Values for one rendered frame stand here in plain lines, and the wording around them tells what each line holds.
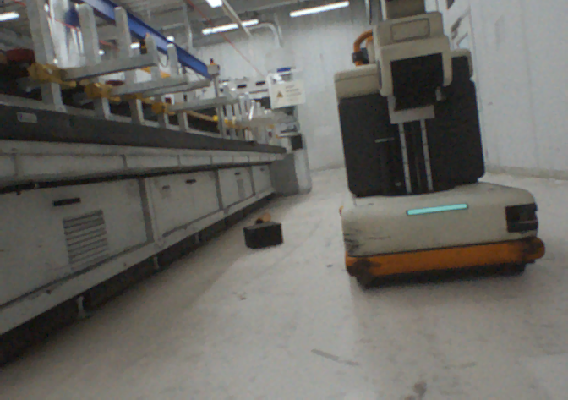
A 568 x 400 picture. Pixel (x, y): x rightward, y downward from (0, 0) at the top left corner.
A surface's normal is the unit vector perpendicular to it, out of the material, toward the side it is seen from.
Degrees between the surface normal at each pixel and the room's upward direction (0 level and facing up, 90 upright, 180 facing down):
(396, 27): 98
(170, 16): 90
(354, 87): 90
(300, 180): 90
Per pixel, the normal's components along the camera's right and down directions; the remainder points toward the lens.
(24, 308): 0.98, -0.13
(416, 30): -0.12, 0.21
